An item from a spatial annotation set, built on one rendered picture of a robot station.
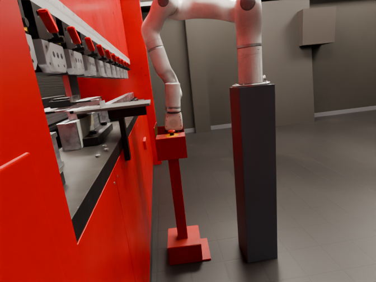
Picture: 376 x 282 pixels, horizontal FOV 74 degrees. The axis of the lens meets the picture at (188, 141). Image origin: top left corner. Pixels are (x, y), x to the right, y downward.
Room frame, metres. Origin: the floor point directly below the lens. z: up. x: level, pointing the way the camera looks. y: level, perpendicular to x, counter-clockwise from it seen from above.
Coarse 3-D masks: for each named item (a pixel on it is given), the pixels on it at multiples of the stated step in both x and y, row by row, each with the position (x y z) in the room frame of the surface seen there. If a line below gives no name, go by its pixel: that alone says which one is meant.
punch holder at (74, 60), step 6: (60, 24) 0.86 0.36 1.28; (66, 24) 0.91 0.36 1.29; (60, 30) 0.86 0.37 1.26; (66, 30) 0.89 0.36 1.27; (66, 36) 0.88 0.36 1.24; (66, 42) 0.87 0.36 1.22; (72, 42) 0.94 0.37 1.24; (66, 48) 0.87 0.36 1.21; (66, 54) 0.86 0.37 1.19; (72, 54) 0.90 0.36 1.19; (78, 54) 0.97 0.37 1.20; (66, 60) 0.86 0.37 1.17; (72, 60) 0.88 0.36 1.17; (78, 60) 0.96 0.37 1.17; (72, 66) 0.87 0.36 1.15; (78, 66) 0.94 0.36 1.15; (66, 72) 0.87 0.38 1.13; (72, 72) 0.88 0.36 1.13; (78, 72) 0.93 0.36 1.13
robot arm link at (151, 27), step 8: (160, 0) 1.29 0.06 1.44; (168, 0) 1.29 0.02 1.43; (176, 0) 1.34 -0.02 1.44; (152, 8) 1.34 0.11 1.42; (160, 8) 1.30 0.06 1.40; (168, 8) 1.30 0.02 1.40; (176, 8) 1.35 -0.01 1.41; (152, 16) 1.36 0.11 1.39; (160, 16) 1.33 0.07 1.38; (144, 24) 1.40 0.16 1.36; (152, 24) 1.38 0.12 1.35; (160, 24) 1.37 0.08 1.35; (144, 32) 1.40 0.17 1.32; (152, 32) 1.39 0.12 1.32; (144, 40) 1.41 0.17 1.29; (152, 40) 1.39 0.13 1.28; (160, 40) 1.41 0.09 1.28
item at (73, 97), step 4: (64, 76) 0.91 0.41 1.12; (68, 76) 0.92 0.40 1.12; (72, 76) 0.96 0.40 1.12; (76, 76) 1.01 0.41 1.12; (64, 80) 0.91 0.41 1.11; (68, 80) 0.91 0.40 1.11; (72, 80) 0.95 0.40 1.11; (76, 80) 1.00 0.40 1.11; (64, 84) 0.91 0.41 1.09; (68, 84) 0.91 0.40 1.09; (72, 84) 0.94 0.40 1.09; (76, 84) 0.98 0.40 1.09; (68, 88) 0.91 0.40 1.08; (72, 88) 0.93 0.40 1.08; (76, 88) 0.97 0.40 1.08; (68, 92) 0.91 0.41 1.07; (72, 92) 0.92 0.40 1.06; (76, 92) 0.96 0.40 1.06; (68, 96) 0.91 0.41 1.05; (72, 96) 0.94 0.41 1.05; (76, 96) 0.98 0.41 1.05; (72, 100) 0.93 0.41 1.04; (76, 100) 0.97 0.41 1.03
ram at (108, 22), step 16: (32, 0) 0.68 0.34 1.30; (64, 0) 0.95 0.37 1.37; (80, 0) 1.18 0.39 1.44; (96, 0) 1.57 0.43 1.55; (112, 0) 2.37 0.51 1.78; (64, 16) 0.91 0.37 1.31; (80, 16) 1.13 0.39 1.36; (96, 16) 1.49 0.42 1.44; (112, 16) 2.19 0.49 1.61; (112, 32) 2.03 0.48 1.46
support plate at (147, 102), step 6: (126, 102) 1.03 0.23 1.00; (132, 102) 1.00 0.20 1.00; (138, 102) 0.97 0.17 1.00; (144, 102) 0.94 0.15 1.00; (150, 102) 0.98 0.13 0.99; (102, 108) 0.89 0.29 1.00; (108, 108) 0.88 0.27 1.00; (114, 108) 0.89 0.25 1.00; (120, 108) 0.89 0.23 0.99; (126, 108) 0.89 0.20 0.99
